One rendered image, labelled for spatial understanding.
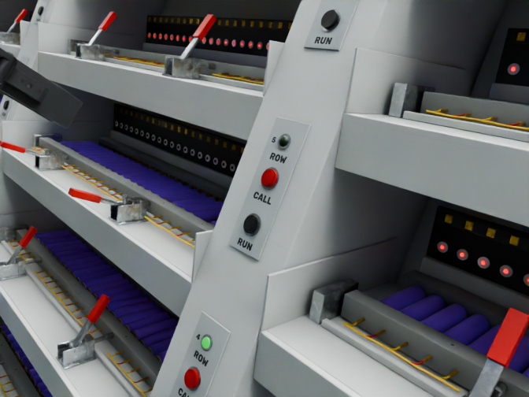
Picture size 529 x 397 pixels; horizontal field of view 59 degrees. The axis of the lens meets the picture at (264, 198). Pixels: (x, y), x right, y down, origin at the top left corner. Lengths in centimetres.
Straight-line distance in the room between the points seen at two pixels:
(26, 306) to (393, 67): 61
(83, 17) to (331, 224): 72
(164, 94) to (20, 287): 42
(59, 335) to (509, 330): 56
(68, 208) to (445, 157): 52
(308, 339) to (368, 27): 25
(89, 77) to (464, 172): 58
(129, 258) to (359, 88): 32
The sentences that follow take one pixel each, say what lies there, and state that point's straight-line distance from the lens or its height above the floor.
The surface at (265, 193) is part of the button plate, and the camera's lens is 41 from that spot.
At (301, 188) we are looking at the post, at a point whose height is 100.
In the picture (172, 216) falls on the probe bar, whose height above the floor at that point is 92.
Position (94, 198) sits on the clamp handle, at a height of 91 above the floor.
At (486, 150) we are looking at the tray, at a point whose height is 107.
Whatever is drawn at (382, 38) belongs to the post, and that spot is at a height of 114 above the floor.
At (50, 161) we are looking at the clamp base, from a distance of 83.
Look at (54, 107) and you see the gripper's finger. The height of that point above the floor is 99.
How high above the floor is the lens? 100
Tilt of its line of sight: 2 degrees down
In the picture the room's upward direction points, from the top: 21 degrees clockwise
